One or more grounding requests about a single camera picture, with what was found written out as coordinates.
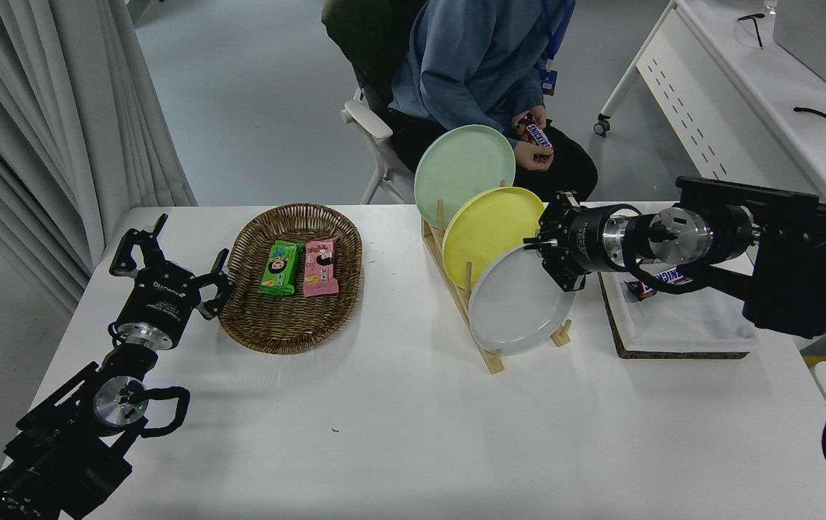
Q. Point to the person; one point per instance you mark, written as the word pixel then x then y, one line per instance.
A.
pixel 471 65

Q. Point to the Snickers bar English print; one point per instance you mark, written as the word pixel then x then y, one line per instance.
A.
pixel 662 282

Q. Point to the Snickers chocolate bar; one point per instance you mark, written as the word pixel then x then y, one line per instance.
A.
pixel 539 136

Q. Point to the pale green plate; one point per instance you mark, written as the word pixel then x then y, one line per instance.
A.
pixel 460 170

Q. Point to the grey plate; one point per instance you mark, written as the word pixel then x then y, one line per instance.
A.
pixel 514 310

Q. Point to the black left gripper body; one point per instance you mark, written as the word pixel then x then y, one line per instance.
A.
pixel 160 300

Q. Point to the brown wicker basket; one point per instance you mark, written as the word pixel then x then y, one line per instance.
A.
pixel 290 325

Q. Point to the wooden plate rack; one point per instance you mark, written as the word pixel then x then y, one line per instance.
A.
pixel 496 361

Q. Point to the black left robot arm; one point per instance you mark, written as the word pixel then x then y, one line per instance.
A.
pixel 59 448

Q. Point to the person's hand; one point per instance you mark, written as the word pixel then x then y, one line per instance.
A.
pixel 532 114
pixel 534 157

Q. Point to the white curtain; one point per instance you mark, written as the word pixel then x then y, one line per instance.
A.
pixel 37 108

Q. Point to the white desk on casters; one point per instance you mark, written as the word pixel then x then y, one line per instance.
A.
pixel 745 108

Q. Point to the yellow plate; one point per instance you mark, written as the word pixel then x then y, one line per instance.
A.
pixel 489 235

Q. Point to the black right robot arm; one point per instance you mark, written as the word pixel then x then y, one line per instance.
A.
pixel 796 267

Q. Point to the green snack packet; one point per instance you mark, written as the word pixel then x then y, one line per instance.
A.
pixel 280 269

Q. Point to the chair with white armrest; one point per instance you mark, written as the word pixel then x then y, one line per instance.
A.
pixel 366 43

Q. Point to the pink snack packet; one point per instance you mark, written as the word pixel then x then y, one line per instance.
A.
pixel 320 269

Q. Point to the silver laptop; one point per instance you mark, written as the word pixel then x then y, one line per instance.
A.
pixel 817 36

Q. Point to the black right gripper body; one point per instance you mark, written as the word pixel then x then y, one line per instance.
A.
pixel 588 240

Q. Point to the white tray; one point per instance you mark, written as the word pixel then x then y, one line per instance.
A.
pixel 673 325

